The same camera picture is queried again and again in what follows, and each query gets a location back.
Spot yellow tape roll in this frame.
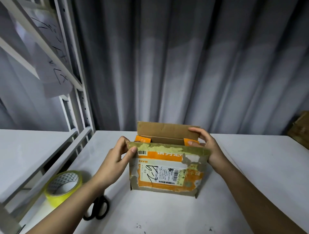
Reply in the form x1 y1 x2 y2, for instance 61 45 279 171
43 170 84 209

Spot white metal shelf rack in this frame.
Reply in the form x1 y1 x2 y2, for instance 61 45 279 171
0 0 96 234

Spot person's left hand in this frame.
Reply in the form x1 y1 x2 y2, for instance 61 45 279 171
91 135 139 190

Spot person's left forearm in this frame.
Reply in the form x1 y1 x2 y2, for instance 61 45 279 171
26 175 110 234

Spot person's right forearm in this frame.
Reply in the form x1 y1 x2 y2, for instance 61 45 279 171
216 161 308 234

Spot black scissors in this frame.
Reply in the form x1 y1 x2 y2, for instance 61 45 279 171
82 193 111 222

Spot orange and white carton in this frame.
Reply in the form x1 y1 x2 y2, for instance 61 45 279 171
127 121 211 200

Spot printed brown cardboard box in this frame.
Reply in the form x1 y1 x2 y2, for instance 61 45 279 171
287 110 309 150

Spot person's right hand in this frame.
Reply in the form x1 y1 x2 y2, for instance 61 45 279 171
187 126 232 176

